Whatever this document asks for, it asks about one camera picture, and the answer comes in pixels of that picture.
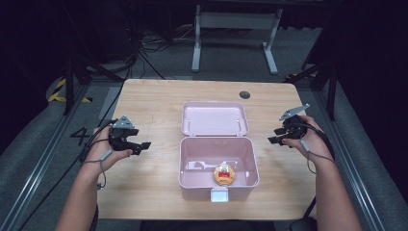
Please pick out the round orange jelly cup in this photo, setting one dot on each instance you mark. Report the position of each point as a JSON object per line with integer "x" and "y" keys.
{"x": 224, "y": 175}

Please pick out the black tripod stand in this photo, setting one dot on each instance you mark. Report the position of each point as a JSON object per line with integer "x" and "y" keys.
{"x": 80, "y": 73}
{"x": 324, "y": 80}

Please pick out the person's left hand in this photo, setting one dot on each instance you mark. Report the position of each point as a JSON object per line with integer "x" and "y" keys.
{"x": 102, "y": 153}

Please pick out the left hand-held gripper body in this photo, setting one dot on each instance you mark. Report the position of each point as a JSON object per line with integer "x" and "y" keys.
{"x": 119, "y": 138}

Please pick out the pink plastic storage box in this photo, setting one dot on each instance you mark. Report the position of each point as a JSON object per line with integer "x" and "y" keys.
{"x": 218, "y": 150}

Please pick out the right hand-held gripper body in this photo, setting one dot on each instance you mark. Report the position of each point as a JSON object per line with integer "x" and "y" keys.
{"x": 293, "y": 124}

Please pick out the yellow black hazard tape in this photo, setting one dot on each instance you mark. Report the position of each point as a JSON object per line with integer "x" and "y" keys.
{"x": 57, "y": 94}

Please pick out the person's right hand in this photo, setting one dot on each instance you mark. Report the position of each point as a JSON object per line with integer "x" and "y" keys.
{"x": 316, "y": 141}

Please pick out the white metal desk frame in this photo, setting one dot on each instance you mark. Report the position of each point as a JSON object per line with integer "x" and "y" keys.
{"x": 235, "y": 20}

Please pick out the aluminium floor rail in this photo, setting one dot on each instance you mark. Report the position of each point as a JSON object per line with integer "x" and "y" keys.
{"x": 349, "y": 160}
{"x": 38, "y": 166}

